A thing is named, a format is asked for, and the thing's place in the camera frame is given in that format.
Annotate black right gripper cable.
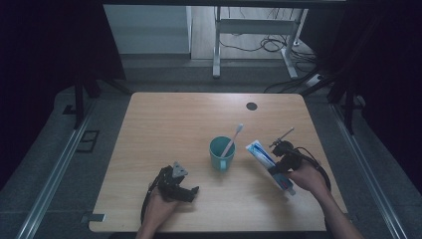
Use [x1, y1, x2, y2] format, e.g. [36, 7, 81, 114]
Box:
[293, 146, 332, 192]

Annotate black floor socket frame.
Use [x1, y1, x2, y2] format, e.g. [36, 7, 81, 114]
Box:
[76, 129, 101, 154]

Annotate metal floor rail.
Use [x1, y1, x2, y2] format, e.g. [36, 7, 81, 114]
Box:
[329, 103, 410, 239]
[14, 99, 98, 239]

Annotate white toothbrush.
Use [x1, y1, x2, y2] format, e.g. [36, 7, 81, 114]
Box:
[220, 122, 245, 159]

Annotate blue white toothpaste tube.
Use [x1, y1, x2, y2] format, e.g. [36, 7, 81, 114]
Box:
[245, 139, 297, 197]

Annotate person's right hand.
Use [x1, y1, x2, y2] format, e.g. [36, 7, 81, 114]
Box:
[286, 161, 328, 201]

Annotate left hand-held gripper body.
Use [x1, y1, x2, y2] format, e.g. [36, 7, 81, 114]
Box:
[154, 161, 191, 203]

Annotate teal cup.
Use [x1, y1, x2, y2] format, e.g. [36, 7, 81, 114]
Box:
[208, 135, 237, 172]

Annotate dark curtain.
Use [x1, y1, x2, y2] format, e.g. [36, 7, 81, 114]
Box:
[300, 0, 422, 187]

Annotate white power strip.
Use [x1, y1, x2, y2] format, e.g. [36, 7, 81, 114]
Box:
[305, 73, 324, 89]

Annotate person's left hand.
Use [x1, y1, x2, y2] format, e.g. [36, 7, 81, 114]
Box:
[141, 188, 182, 231]

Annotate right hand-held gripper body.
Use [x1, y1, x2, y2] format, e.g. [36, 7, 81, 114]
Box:
[269, 126, 304, 174]

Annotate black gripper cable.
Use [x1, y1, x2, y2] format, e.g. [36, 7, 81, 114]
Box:
[293, 146, 332, 192]
[139, 174, 164, 225]

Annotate grey table corner bracket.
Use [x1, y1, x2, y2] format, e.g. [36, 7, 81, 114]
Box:
[81, 211, 107, 225]

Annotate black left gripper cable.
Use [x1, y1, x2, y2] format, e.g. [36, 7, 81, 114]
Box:
[139, 174, 164, 225]

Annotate black metal stand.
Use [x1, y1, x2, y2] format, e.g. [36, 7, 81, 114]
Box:
[300, 74, 366, 136]
[62, 64, 133, 131]

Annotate white desk frame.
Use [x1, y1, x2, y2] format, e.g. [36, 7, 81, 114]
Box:
[212, 5, 310, 80]

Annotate black floor cables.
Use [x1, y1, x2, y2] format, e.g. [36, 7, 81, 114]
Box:
[218, 7, 320, 65]

